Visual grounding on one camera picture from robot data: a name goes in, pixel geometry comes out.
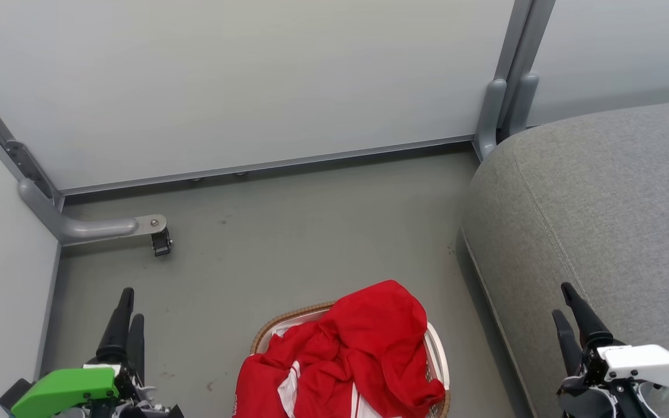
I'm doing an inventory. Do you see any grey partition double post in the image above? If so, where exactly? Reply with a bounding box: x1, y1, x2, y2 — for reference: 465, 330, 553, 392
473, 0, 557, 161

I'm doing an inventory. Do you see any red shirt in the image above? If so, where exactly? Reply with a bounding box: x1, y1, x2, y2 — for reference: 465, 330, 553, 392
234, 280, 446, 418

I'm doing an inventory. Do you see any white laundry basket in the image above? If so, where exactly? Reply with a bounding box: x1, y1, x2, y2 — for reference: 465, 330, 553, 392
250, 301, 451, 418

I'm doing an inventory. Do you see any black caster wheel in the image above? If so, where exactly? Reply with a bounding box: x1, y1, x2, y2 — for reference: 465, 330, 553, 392
150, 228, 173, 257

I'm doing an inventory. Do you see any grey partition foot bracket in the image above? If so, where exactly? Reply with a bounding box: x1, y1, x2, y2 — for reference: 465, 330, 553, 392
18, 177, 168, 246

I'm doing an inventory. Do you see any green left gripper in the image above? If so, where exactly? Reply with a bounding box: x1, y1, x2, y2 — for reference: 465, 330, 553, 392
0, 287, 184, 418

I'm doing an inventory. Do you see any grey fabric sofa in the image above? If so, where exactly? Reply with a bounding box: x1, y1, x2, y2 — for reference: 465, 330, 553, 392
456, 98, 669, 418

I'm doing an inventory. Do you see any grey partition bottom rail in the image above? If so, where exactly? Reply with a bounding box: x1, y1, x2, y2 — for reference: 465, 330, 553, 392
34, 243, 63, 381
57, 135, 476, 197

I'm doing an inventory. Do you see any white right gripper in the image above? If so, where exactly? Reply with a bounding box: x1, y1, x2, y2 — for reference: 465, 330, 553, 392
552, 283, 669, 418

